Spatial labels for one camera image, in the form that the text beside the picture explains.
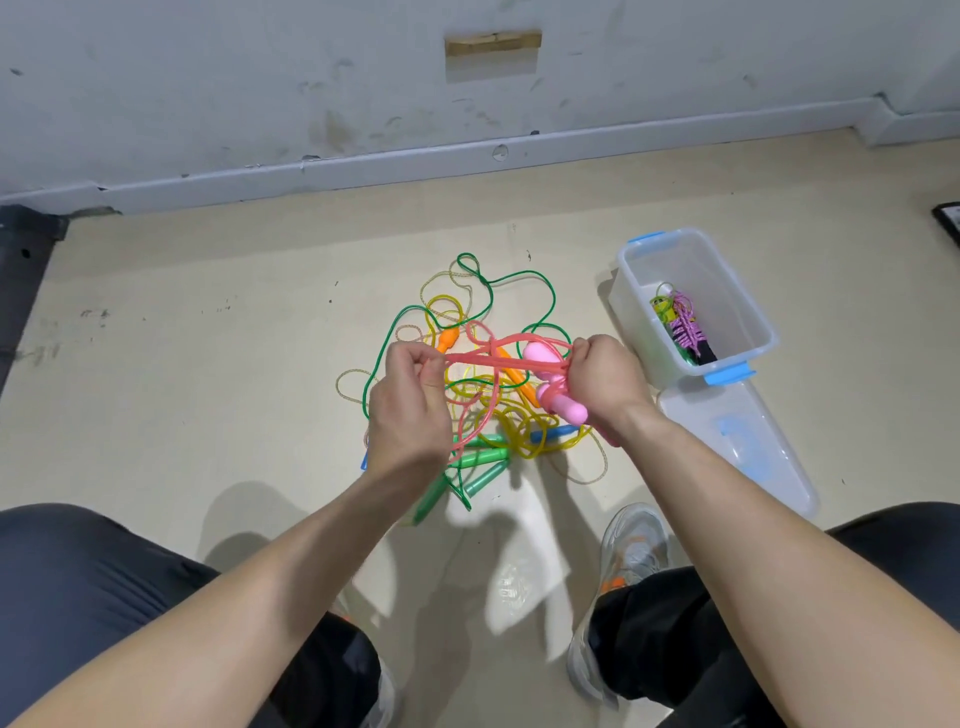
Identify small black object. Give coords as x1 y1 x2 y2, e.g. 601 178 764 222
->
931 199 960 251

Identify grey shoe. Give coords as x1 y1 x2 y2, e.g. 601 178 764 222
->
337 585 398 728
567 502 674 707

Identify pink skipping rope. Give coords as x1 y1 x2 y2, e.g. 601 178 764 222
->
420 322 593 426

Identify pink rope with black-yellow handles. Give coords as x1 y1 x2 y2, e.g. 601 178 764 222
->
657 289 720 366

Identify clear plastic box lid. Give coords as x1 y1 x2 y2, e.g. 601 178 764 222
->
660 375 822 524

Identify pile of colourful jump ropes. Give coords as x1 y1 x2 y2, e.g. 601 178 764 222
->
334 252 611 524

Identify black metal rack frame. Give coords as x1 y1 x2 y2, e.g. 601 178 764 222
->
0 205 68 395

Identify grey right shoe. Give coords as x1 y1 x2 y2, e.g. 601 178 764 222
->
567 502 674 707

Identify person's left hand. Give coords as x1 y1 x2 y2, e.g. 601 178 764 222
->
364 340 456 485

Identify person's left forearm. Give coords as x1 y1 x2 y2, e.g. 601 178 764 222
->
7 457 444 728

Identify black shorts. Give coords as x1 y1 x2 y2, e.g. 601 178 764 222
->
0 499 960 728

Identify small wooden wall block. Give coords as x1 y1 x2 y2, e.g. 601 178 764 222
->
444 30 545 60

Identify person's right hand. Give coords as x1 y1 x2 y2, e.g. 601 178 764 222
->
562 333 662 449

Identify person's right forearm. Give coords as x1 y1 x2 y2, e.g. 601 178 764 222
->
615 402 960 728

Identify grey left shoe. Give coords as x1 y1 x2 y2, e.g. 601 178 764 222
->
337 585 398 728

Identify clear storage box blue latches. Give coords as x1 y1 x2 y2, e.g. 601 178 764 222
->
607 228 780 389

